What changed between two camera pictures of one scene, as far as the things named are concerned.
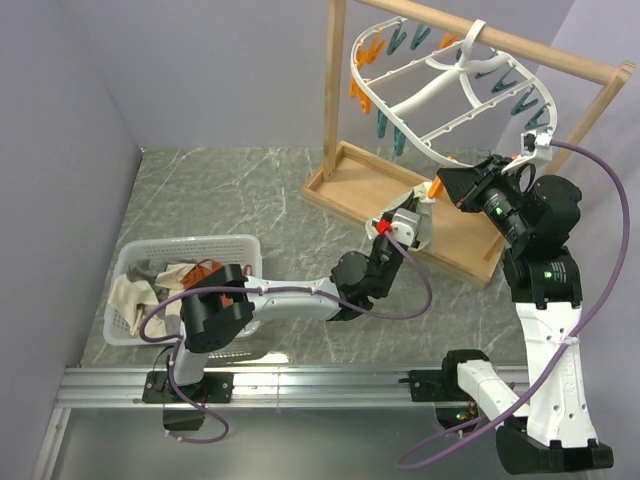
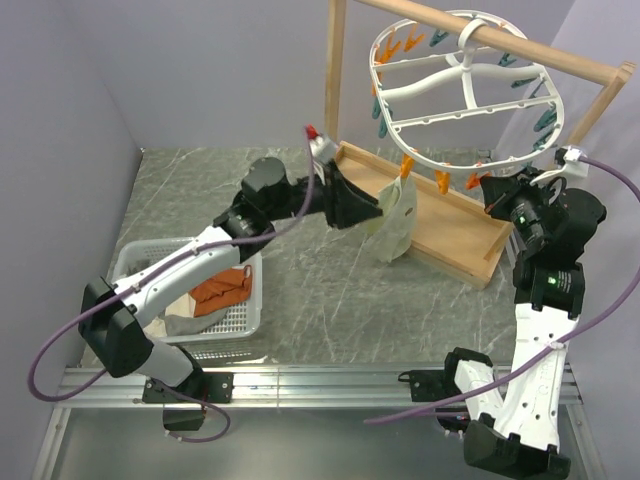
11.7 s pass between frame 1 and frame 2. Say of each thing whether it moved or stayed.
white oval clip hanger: moved
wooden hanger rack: stayed
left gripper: moved
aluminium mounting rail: stayed
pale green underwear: moved
